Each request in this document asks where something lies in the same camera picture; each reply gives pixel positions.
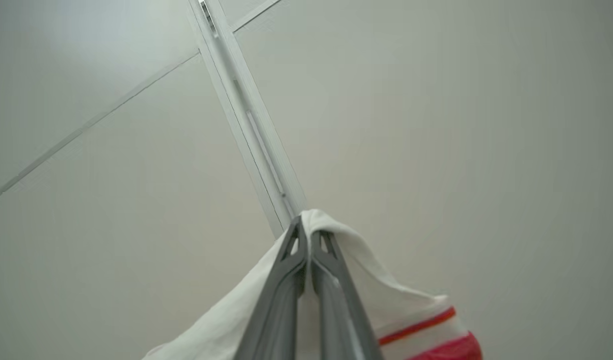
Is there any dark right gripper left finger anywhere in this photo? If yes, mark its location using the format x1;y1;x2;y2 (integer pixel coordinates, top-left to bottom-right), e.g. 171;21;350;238
234;216;308;360

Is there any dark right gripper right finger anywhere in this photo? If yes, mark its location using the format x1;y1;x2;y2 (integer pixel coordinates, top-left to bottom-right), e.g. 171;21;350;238
311;230;385;360

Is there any red basketball jersey white trim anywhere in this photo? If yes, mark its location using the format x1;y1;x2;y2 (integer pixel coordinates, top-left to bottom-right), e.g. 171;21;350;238
141;208;483;360

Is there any grey partition post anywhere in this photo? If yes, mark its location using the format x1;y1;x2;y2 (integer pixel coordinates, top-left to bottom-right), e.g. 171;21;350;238
185;0;308;239

